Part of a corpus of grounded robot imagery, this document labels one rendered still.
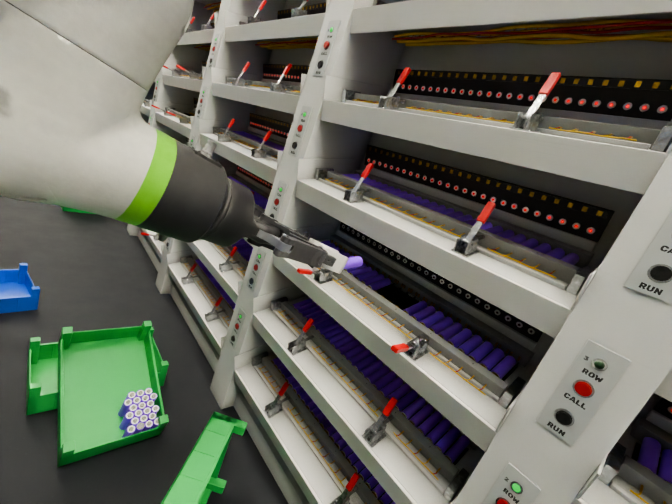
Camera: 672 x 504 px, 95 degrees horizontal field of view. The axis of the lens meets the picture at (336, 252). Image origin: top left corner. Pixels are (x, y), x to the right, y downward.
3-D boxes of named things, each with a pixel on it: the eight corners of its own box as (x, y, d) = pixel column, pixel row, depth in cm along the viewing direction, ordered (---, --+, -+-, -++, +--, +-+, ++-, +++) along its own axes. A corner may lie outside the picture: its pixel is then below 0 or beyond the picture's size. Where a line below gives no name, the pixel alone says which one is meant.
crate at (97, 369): (160, 434, 81) (169, 421, 77) (56, 467, 66) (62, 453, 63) (144, 335, 96) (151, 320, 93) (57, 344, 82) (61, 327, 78)
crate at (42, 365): (25, 416, 74) (29, 389, 72) (27, 361, 87) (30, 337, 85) (163, 386, 95) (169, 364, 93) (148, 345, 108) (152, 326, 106)
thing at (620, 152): (644, 195, 35) (729, 50, 29) (320, 120, 74) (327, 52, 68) (664, 184, 47) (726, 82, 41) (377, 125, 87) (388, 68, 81)
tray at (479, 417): (485, 453, 44) (510, 408, 40) (272, 264, 84) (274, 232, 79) (536, 387, 57) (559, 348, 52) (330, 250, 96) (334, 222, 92)
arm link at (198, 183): (120, 214, 33) (134, 249, 27) (169, 117, 33) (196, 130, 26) (176, 233, 38) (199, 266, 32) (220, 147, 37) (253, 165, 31)
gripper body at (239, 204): (238, 185, 31) (302, 219, 38) (210, 166, 37) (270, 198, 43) (203, 250, 32) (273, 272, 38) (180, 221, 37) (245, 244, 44)
